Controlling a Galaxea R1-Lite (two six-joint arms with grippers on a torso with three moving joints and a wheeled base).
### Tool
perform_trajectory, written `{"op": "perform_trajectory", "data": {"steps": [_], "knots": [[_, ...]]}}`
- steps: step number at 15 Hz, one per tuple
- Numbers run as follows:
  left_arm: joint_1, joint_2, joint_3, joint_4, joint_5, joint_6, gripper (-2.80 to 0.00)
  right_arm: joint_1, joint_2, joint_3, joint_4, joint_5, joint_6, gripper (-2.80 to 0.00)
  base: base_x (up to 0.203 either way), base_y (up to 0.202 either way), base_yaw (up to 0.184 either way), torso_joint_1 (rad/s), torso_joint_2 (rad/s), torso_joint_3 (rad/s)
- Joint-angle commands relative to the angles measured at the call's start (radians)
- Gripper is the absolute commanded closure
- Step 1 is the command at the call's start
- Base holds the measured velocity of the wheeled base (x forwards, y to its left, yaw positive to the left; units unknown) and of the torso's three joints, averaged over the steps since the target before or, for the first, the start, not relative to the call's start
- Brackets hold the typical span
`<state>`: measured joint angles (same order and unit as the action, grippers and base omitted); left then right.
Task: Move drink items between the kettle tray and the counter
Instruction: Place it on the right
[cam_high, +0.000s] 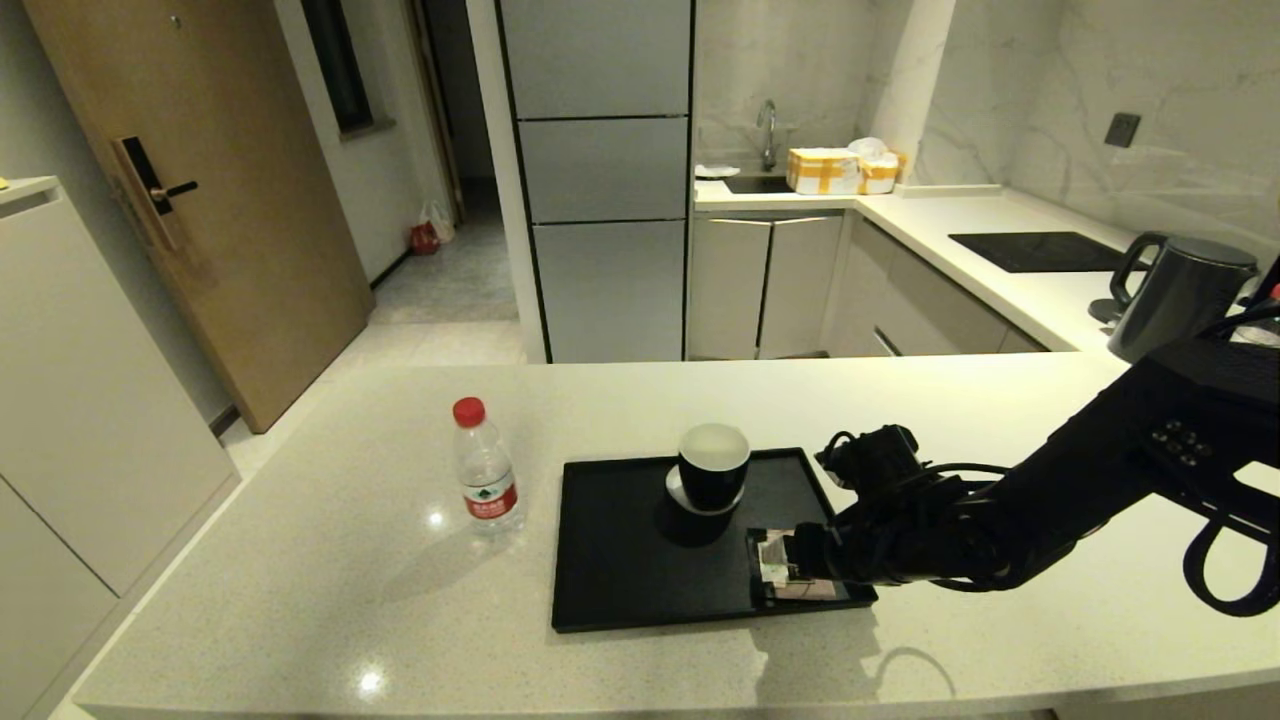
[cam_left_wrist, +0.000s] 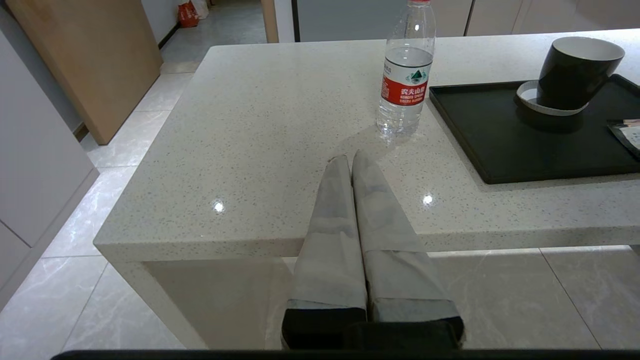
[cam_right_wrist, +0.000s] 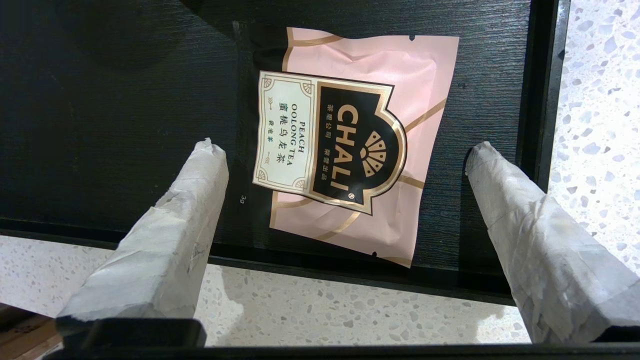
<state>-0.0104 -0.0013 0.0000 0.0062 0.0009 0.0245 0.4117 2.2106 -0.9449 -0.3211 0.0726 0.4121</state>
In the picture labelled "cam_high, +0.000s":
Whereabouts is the black induction cooktop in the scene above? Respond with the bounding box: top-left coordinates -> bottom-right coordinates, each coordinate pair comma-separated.
947,231 -> 1141,274

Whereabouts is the black rectangular serving tray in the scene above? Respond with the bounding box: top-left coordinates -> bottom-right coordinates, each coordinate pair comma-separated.
551,446 -> 879,634

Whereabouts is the black door lock handle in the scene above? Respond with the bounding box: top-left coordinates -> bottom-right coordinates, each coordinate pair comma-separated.
110,135 -> 200,252

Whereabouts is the grey cabinet door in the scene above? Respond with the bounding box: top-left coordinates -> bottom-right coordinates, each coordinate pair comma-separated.
688,214 -> 773,361
757,214 -> 846,359

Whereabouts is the black electric kettle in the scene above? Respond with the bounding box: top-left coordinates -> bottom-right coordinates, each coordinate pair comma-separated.
1107,234 -> 1261,363

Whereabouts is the tall grey refrigerator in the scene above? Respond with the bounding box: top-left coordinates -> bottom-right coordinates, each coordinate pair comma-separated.
493,0 -> 698,365

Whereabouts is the white saucer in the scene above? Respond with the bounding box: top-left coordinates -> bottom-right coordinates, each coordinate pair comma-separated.
665,465 -> 746,517

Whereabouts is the brown wooden door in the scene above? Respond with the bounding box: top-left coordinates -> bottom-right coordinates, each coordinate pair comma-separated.
22,0 -> 375,434

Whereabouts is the pink tea bag packet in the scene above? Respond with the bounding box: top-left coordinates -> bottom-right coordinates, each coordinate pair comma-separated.
747,527 -> 853,604

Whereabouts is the chrome sink faucet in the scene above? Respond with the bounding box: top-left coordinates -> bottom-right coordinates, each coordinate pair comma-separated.
756,98 -> 781,172

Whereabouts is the black cup white inside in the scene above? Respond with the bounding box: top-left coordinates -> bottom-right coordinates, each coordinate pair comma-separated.
677,422 -> 752,513

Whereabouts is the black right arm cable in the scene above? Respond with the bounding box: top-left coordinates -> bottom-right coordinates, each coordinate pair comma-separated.
814,305 -> 1280,618

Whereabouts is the white storage cabinet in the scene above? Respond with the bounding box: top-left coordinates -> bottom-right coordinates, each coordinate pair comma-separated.
0,176 -> 241,720

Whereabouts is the clear red-label water bottle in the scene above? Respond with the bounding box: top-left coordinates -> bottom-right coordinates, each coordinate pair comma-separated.
1238,284 -> 1280,348
451,396 -> 524,541

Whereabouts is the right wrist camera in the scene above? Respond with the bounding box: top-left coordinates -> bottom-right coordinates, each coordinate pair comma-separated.
845,424 -> 923,491

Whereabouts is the grey counter drawer unit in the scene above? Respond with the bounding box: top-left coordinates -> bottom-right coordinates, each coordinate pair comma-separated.
825,215 -> 1051,358

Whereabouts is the large yellow-taped cardboard box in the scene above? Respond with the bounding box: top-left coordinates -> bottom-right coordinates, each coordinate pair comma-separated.
787,147 -> 863,195

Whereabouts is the small yellow-taped cardboard box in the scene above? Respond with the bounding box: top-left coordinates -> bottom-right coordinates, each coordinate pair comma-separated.
858,150 -> 909,194

